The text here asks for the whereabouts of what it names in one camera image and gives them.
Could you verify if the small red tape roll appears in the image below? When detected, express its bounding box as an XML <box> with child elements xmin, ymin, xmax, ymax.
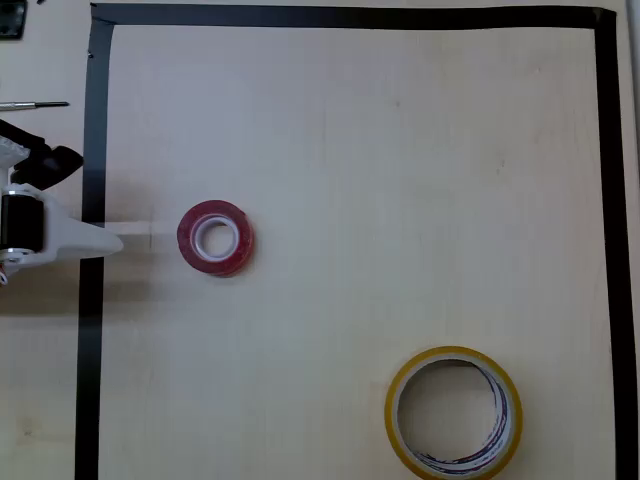
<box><xmin>175</xmin><ymin>199</ymin><xmax>255</xmax><ymax>279</ymax></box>

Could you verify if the black tape strip vertical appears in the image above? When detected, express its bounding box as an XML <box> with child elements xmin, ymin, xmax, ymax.
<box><xmin>73</xmin><ymin>17</ymin><xmax>117</xmax><ymax>480</ymax></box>
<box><xmin>592</xmin><ymin>9</ymin><xmax>640</xmax><ymax>480</ymax></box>

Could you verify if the large yellow tape roll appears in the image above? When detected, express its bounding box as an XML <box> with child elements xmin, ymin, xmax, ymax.
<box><xmin>383</xmin><ymin>344</ymin><xmax>525</xmax><ymax>480</ymax></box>

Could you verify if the thin metal screwdriver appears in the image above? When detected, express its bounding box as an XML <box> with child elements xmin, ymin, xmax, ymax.
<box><xmin>0</xmin><ymin>99</ymin><xmax>71</xmax><ymax>113</ymax></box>

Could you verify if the black plastic object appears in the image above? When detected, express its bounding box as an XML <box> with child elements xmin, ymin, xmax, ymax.
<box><xmin>0</xmin><ymin>0</ymin><xmax>27</xmax><ymax>42</ymax></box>

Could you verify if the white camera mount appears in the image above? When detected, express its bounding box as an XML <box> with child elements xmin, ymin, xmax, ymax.
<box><xmin>0</xmin><ymin>137</ymin><xmax>29</xmax><ymax>187</ymax></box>

